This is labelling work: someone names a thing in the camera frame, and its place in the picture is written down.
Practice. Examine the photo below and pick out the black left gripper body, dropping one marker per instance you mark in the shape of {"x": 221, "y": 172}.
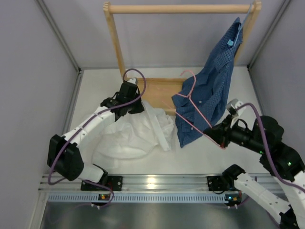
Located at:
{"x": 136, "y": 107}

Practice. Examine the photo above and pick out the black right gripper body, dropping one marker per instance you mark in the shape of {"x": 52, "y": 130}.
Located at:
{"x": 242, "y": 136}

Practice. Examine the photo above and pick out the white shirt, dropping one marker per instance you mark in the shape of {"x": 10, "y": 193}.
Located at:
{"x": 134, "y": 136}

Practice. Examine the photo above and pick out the pink wire hanger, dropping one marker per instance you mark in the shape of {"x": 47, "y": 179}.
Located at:
{"x": 200, "y": 104}

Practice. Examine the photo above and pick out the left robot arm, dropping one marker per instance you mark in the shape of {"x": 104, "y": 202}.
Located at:
{"x": 64, "y": 155}

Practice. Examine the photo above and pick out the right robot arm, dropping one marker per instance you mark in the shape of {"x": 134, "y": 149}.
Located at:
{"x": 282, "y": 162}

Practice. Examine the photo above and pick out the blue checked shirt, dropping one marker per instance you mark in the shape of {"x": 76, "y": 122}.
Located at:
{"x": 221, "y": 58}

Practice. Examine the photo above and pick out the light blue hanger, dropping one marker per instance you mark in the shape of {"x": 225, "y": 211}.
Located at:
{"x": 242, "y": 24}

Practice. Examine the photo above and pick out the wooden clothes rack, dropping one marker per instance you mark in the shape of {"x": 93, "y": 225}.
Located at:
{"x": 159, "y": 91}

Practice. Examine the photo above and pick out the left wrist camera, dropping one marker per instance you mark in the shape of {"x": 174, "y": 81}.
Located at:
{"x": 133, "y": 81}

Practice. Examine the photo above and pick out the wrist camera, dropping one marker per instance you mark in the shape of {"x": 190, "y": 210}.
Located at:
{"x": 133, "y": 81}
{"x": 235, "y": 109}

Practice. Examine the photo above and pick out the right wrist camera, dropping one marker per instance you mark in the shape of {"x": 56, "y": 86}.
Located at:
{"x": 235, "y": 109}

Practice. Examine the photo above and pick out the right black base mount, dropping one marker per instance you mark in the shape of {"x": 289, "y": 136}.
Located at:
{"x": 217, "y": 184}

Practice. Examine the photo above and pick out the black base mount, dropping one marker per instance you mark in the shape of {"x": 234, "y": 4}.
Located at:
{"x": 217, "y": 184}
{"x": 113, "y": 182}

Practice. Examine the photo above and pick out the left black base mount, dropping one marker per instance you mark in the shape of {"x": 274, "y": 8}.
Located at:
{"x": 113, "y": 182}

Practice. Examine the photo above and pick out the slotted grey cable duct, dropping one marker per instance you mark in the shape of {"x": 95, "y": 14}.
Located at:
{"x": 139, "y": 198}

